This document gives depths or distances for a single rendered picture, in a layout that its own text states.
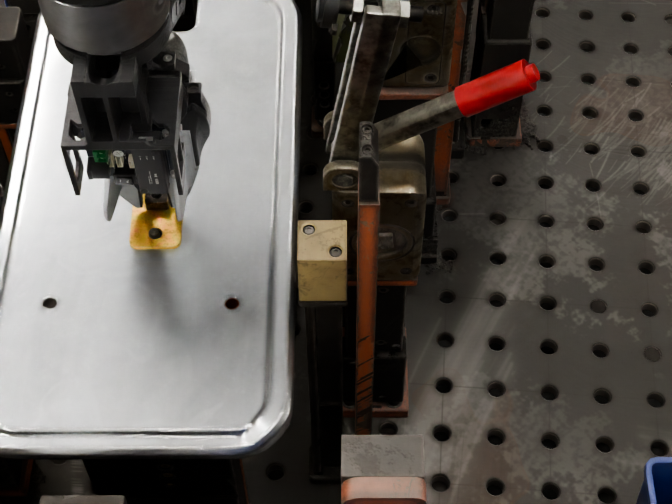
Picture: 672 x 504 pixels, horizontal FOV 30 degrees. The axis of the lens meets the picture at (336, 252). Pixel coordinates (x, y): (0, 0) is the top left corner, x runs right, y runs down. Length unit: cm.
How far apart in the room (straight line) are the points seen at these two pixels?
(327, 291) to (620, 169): 57
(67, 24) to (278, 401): 29
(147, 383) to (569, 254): 56
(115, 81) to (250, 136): 26
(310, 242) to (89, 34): 22
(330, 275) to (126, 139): 17
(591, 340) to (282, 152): 42
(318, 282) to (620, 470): 43
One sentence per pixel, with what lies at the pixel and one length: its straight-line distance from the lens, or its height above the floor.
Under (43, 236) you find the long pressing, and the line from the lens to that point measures 95.
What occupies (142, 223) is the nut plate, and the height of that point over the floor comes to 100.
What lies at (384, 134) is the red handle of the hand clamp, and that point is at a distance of 87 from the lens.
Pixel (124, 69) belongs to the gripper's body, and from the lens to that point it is 74.
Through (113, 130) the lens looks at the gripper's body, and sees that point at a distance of 77.
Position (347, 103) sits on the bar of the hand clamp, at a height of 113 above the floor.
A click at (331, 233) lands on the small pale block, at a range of 85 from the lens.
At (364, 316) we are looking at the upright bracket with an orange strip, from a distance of 86.
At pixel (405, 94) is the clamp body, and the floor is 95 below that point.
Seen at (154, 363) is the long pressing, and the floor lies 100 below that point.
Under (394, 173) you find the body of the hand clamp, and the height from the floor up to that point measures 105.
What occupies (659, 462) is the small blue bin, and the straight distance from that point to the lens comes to 110.
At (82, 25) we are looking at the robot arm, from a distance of 73.
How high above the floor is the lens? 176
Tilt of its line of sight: 56 degrees down
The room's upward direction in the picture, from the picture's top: 1 degrees counter-clockwise
